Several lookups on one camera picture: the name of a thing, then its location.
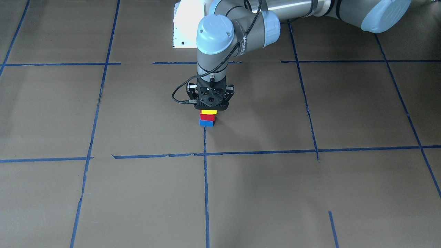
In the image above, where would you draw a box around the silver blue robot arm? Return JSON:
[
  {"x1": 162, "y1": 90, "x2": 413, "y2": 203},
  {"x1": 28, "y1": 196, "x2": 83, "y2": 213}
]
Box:
[{"x1": 178, "y1": 0, "x2": 411, "y2": 111}]

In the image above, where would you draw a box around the red wooden block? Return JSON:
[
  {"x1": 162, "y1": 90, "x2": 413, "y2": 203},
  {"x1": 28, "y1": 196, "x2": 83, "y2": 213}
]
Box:
[{"x1": 199, "y1": 113, "x2": 216, "y2": 122}]

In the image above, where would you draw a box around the blue wooden block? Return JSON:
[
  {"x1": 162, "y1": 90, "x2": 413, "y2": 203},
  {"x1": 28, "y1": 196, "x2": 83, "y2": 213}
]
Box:
[{"x1": 199, "y1": 119, "x2": 215, "y2": 127}]

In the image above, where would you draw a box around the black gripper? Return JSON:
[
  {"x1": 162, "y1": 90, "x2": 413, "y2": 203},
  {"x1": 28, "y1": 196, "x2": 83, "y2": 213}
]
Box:
[{"x1": 186, "y1": 79, "x2": 235, "y2": 111}]

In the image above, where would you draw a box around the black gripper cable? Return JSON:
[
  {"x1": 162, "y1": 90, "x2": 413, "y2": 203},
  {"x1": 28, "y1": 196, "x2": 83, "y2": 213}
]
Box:
[{"x1": 172, "y1": 0, "x2": 263, "y2": 104}]

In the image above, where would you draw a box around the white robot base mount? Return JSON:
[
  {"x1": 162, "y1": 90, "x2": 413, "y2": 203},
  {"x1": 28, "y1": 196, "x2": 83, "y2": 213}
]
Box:
[{"x1": 172, "y1": 0, "x2": 205, "y2": 49}]

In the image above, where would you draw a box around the yellow wooden block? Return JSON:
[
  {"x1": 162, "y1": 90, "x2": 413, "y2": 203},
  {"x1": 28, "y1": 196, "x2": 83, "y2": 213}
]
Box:
[{"x1": 200, "y1": 110, "x2": 218, "y2": 115}]

